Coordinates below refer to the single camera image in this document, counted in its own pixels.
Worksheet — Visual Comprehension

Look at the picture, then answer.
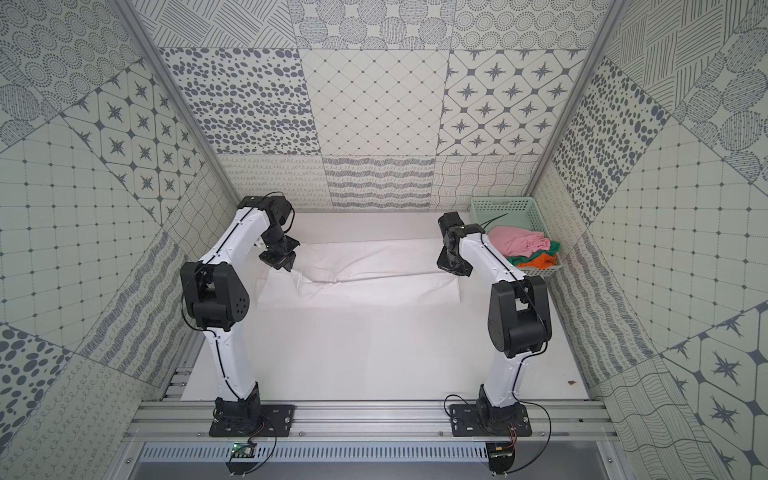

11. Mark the white t-shirt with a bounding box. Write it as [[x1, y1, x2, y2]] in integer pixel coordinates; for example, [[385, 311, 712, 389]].
[[257, 239, 460, 309]]

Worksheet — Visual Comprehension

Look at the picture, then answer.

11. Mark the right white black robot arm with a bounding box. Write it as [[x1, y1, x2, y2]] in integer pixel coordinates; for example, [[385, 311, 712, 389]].
[[437, 212, 552, 438]]

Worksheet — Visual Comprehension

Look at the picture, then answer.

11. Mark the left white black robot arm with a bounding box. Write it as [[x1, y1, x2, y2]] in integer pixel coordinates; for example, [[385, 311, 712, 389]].
[[180, 191, 300, 438]]

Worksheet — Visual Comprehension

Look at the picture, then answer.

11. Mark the pink t-shirt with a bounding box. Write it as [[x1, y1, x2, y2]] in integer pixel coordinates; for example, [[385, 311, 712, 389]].
[[488, 225, 550, 257]]

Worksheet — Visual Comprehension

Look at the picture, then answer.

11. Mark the green plastic basket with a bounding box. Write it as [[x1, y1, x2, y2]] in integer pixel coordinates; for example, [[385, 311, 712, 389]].
[[470, 197, 562, 277]]

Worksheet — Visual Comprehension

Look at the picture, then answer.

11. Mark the orange t-shirt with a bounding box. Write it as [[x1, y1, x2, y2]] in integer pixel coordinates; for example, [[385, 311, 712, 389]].
[[517, 252, 557, 270]]

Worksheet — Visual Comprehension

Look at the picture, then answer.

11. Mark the green t-shirt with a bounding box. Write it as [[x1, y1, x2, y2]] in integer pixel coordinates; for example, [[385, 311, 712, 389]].
[[507, 241, 560, 268]]

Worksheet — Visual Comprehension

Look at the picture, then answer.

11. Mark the left green circuit board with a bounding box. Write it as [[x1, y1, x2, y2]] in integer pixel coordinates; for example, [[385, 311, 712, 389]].
[[230, 443, 256, 460]]

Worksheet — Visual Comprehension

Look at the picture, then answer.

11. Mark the right black circuit board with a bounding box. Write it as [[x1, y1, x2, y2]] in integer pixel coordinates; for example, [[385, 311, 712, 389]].
[[485, 442, 516, 475]]

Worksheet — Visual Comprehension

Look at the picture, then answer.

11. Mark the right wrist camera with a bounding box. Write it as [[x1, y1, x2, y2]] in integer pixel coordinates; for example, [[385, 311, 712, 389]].
[[438, 211, 464, 236]]

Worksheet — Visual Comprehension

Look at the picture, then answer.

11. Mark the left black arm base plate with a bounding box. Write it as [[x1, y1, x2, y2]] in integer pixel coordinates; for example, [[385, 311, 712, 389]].
[[208, 401, 296, 438]]

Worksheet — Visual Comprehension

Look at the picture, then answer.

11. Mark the aluminium mounting rail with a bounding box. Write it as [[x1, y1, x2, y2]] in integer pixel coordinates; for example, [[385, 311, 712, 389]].
[[125, 400, 618, 442]]

